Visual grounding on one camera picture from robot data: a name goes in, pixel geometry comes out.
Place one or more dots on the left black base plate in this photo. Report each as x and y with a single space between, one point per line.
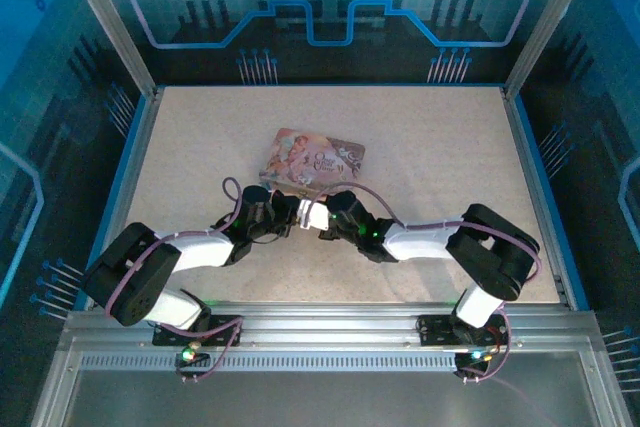
222 329

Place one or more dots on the left aluminium frame post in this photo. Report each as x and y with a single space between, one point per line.
115 32

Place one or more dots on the aluminium mounting rail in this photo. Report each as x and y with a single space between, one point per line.
325 322

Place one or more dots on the aluminium frame post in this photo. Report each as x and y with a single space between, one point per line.
545 32
115 32

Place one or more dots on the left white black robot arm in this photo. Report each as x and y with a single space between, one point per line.
200 249

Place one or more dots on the aluminium table rail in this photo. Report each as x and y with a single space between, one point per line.
535 187
130 187

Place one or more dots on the decorated wooden box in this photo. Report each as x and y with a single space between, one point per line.
315 157

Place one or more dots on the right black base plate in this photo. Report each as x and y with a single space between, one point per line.
435 329

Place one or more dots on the right aluminium table rail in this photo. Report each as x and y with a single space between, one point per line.
535 187

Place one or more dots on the right aluminium frame post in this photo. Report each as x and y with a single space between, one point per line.
545 32

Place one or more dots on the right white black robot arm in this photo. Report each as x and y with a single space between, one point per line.
425 244

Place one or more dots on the grey metal front panel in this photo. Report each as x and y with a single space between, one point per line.
325 402

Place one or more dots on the left aluminium table rail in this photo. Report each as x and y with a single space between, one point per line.
130 187

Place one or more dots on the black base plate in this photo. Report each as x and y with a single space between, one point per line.
222 329
435 329

